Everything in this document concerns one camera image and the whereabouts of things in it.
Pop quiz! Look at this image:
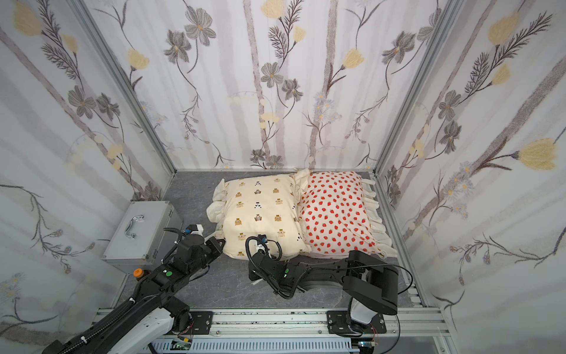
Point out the cream animal print pillow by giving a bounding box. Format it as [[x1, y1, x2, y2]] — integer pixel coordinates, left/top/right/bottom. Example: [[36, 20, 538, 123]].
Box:
[[206, 169, 310, 260]]

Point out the strawberry print ruffled pillow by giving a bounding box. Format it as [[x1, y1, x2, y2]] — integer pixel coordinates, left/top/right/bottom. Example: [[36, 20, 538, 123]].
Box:
[[299, 172, 398, 259]]

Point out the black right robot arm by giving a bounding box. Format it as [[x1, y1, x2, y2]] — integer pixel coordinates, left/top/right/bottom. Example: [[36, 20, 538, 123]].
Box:
[[245, 235, 406, 328]]

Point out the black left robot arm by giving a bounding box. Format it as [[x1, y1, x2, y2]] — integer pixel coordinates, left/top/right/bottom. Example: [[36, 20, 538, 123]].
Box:
[[43, 228, 226, 353]]

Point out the silver aluminium case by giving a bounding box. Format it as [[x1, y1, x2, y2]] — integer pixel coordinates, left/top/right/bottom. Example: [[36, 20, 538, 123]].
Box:
[[102, 201, 184, 274]]

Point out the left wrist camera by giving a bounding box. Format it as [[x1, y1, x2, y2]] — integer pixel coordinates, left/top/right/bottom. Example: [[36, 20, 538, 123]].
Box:
[[184, 224, 204, 236]]

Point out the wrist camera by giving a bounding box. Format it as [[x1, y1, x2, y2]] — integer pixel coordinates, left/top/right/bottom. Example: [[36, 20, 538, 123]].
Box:
[[184, 224, 204, 236], [256, 235, 268, 249]]

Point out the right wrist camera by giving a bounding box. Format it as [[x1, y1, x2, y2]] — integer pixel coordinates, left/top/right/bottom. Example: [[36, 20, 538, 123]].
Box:
[[256, 235, 268, 249]]

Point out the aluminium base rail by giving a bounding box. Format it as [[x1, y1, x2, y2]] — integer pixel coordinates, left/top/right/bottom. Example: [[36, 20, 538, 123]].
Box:
[[112, 308, 457, 353]]

